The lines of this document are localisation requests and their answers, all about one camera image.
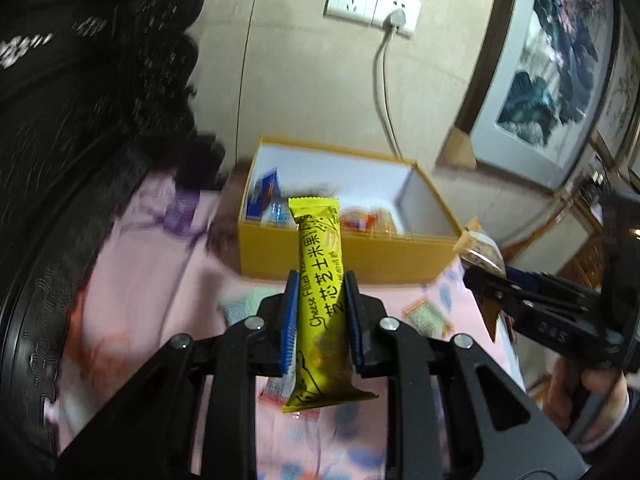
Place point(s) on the cardboard corner protector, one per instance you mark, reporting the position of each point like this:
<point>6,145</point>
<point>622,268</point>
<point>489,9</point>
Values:
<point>457,150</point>

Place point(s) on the white wall socket with plug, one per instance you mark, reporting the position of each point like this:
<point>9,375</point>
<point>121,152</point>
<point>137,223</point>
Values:
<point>412,10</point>

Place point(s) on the dark carved wooden furniture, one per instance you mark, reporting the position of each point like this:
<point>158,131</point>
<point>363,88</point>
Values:
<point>75,85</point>

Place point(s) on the yellow snack bar packet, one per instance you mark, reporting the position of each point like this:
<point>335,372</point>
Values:
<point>320,270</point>

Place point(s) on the yellow cardboard box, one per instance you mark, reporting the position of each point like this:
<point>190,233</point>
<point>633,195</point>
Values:
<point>340,175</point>

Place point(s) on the person's right hand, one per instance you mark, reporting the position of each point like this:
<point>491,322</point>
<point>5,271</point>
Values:
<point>605,395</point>

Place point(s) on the grey power plug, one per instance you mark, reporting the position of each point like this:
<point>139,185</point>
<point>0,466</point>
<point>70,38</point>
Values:
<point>396,19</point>

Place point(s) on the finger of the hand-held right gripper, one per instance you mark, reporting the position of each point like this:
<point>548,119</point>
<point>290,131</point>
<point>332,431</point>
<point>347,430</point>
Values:
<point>500,297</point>
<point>525,277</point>

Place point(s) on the clear tan-ended snack packet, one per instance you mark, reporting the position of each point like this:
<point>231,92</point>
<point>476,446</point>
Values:
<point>482,252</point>

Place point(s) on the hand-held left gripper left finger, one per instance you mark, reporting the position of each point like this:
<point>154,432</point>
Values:
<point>290,322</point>

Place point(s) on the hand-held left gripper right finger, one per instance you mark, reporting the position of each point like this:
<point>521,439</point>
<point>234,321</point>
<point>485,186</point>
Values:
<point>351,322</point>

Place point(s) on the pink floral blanket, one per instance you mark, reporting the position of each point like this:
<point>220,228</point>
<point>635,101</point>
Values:
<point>175,285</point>

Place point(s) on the pale flat snack packet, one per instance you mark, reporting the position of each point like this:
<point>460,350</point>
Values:
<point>237,310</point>

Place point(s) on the person's right forearm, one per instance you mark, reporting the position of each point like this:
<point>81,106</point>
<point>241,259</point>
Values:
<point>625,440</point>

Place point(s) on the blue snack packet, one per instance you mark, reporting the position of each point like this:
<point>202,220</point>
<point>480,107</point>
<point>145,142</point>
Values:
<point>262,192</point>

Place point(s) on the clear cracker packet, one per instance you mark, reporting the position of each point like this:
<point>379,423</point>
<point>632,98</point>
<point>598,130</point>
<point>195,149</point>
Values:
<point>277,215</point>

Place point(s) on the red white snack packet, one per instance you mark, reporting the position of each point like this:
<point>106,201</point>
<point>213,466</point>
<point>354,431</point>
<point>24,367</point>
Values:
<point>275,391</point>

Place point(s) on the green orange snack packet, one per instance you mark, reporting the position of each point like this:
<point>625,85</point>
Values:
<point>427,316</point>

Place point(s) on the framed lotus ink painting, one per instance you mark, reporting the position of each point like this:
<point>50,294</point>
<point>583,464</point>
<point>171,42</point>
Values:
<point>545,70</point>

